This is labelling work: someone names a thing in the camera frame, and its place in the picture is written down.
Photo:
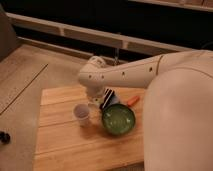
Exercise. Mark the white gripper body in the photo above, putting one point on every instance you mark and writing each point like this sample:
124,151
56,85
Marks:
95,95

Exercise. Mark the black object on floor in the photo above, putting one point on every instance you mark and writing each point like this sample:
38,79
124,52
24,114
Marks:
4,137

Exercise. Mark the wooden board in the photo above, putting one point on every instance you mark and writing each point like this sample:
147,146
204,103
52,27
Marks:
63,145

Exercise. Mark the white paper cup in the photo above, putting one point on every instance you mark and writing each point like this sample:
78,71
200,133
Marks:
81,112

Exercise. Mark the orange carrot toy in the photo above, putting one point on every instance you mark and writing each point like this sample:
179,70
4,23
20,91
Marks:
133,100

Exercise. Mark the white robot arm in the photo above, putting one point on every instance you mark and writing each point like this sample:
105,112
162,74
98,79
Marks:
177,108

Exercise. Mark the blue cloth piece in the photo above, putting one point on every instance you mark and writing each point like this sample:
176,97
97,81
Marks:
114,100

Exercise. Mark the green ceramic bowl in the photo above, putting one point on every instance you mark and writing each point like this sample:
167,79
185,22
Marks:
118,119

